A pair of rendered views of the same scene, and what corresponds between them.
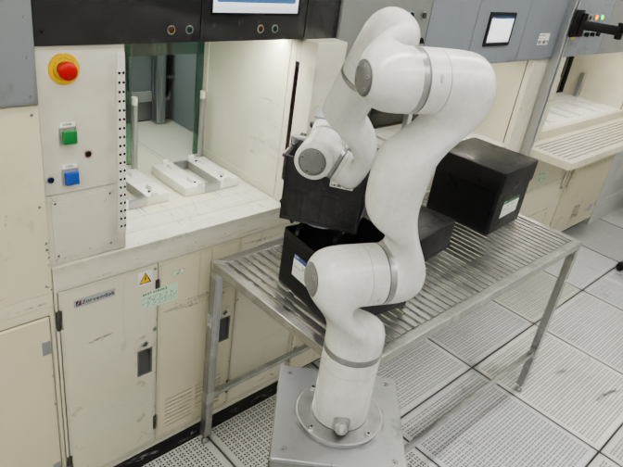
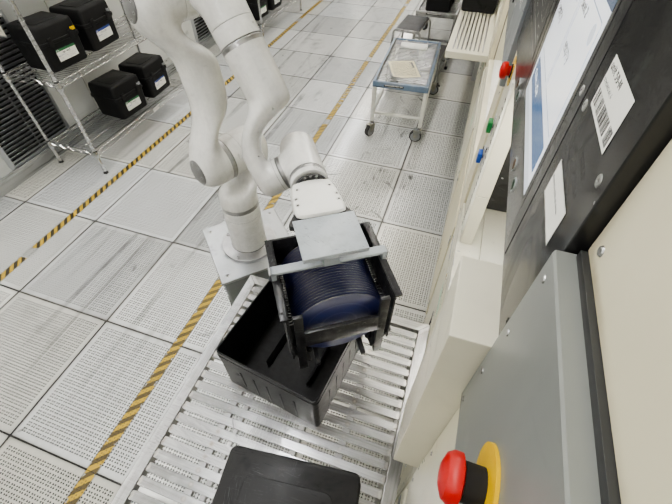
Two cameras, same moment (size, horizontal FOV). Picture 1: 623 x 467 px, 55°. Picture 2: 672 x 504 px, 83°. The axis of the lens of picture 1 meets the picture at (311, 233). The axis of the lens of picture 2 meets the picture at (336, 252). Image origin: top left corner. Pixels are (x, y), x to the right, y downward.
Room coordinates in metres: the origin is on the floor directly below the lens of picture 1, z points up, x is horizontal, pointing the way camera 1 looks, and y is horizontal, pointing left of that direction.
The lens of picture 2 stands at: (1.95, -0.21, 1.77)
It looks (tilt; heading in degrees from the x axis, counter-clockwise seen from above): 49 degrees down; 156
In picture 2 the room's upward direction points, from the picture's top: straight up
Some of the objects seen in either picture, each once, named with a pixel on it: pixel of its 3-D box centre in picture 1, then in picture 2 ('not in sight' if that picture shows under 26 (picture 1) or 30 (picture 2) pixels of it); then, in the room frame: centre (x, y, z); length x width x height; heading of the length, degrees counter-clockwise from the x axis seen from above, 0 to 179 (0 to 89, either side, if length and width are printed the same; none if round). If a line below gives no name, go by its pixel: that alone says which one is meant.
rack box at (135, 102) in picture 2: not in sight; (119, 94); (-1.44, -0.60, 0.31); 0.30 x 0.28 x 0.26; 134
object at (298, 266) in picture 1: (346, 266); (296, 344); (1.46, -0.11, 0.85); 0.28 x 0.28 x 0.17; 39
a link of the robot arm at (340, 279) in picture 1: (348, 301); (241, 168); (0.96, -0.09, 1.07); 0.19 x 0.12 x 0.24; 115
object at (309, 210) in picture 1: (331, 172); (329, 283); (1.50, -0.03, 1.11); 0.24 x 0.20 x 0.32; 81
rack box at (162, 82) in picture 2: not in sight; (145, 74); (-1.72, -0.37, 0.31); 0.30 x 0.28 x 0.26; 141
